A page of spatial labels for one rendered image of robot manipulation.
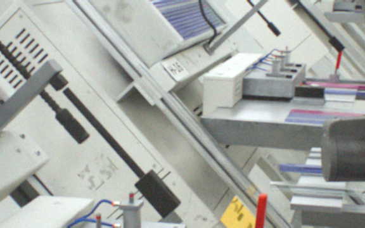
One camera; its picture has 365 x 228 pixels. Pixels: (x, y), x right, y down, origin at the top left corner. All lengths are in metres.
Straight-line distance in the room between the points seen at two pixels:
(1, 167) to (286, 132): 0.88
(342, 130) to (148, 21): 1.12
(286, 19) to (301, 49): 0.23
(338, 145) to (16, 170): 0.44
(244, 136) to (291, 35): 3.57
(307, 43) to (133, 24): 3.47
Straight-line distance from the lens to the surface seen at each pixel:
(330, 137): 0.84
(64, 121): 0.90
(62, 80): 0.76
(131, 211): 0.94
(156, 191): 0.75
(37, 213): 1.01
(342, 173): 0.84
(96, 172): 1.91
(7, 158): 1.05
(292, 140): 1.76
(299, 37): 5.31
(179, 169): 1.87
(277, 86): 2.07
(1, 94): 1.09
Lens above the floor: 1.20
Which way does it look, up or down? 1 degrees up
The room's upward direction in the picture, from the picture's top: 42 degrees counter-clockwise
